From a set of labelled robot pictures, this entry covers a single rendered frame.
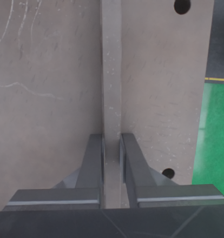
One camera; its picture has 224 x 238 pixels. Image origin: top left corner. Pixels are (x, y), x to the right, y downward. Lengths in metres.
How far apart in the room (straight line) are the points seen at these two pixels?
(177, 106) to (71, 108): 0.10
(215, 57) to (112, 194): 1.31
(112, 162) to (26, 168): 0.09
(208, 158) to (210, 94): 0.66
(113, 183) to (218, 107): 1.74
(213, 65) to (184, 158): 1.25
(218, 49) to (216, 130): 0.82
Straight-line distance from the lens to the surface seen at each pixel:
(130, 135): 0.15
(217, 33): 1.43
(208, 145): 1.95
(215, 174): 2.16
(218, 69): 1.43
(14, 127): 0.18
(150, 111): 0.16
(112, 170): 0.16
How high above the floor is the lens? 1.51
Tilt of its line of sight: 75 degrees down
